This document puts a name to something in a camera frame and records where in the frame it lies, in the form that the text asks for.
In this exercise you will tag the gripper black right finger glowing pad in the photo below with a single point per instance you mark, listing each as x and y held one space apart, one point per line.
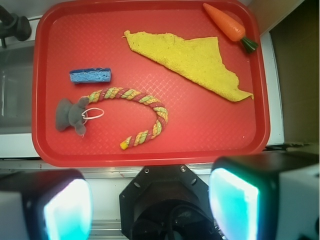
273 195

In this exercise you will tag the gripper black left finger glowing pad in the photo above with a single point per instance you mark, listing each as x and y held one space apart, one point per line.
45 205

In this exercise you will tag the gray plush animal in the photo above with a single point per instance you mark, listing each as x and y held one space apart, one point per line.
74 115

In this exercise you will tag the red plastic tray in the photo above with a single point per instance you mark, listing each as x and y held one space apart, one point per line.
201 125

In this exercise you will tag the blue sponge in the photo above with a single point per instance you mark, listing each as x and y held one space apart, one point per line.
90 75

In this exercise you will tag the yellow knitted cloth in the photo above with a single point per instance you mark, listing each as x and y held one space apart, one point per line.
198 60

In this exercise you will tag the orange toy carrot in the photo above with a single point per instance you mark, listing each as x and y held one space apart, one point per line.
235 31

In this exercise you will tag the black clamp knob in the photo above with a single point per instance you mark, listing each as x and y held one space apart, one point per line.
12 25

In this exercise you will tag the black octagonal mount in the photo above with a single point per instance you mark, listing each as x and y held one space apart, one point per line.
167 203

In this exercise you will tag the multicolour twisted rope toy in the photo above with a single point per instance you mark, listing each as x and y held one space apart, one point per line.
139 97

